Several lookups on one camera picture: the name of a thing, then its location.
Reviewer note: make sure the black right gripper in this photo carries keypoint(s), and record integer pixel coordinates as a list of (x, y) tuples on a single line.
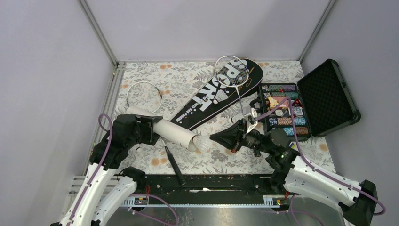
[(233, 136)]

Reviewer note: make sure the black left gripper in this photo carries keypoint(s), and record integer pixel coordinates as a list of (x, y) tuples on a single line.
[(147, 123)]

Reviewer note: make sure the white shuttlecock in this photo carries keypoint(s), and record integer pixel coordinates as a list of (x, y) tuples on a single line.
[(202, 143)]

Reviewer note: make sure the white shuttlecock tube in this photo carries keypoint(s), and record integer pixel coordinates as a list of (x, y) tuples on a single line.
[(176, 134)]

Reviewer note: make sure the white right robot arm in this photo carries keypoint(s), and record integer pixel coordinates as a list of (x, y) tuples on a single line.
[(294, 173)]

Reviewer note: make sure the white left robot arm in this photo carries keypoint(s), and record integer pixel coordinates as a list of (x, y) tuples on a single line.
[(126, 131)]

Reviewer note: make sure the floral table mat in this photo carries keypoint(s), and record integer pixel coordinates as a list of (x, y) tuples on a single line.
[(178, 82)]

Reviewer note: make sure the red playing card box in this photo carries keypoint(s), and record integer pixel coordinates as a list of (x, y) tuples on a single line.
[(278, 102)]

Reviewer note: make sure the black racket cover bag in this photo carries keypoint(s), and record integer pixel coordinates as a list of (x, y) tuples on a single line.
[(213, 98)]

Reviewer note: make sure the white racket on bag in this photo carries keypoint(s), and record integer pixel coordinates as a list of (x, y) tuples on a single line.
[(232, 72)]

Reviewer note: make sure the black poker chip case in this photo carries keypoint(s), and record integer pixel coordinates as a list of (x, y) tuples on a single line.
[(321, 101)]

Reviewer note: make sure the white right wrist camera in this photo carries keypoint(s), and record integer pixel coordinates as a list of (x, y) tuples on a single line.
[(250, 116)]

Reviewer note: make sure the white racket black handle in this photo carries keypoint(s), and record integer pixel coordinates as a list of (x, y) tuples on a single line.
[(149, 97)]

